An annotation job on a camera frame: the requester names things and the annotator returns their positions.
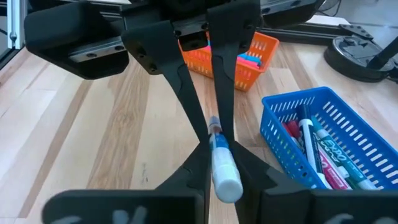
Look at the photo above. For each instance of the orange plastic basket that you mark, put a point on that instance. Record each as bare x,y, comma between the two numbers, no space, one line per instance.
248,77

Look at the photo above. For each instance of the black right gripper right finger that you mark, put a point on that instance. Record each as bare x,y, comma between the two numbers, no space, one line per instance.
258,186

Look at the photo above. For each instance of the dark blue Expo marker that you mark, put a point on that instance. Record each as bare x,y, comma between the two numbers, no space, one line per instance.
308,140

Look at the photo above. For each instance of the red Expo marker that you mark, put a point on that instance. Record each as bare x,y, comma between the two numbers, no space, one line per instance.
292,127

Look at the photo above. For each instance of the cyan highlighter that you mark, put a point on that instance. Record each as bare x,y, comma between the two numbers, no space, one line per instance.
253,58

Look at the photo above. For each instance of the blue thin Expo marker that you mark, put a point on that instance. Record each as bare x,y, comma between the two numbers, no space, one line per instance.
225,174

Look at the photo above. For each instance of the green Expo marker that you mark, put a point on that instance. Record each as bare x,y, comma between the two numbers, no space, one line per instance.
335,152

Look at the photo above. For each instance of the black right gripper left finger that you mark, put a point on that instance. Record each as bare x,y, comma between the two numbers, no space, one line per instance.
192,186

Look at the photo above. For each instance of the pink highlighter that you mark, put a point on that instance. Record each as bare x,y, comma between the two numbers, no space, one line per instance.
247,64

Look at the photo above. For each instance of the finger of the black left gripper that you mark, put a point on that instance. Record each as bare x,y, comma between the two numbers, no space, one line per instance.
155,46
230,31

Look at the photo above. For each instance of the pink Expo marker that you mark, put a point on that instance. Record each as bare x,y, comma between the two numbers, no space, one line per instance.
332,174

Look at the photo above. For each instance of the blue plastic basket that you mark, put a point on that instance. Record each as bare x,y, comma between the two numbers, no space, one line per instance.
280,140

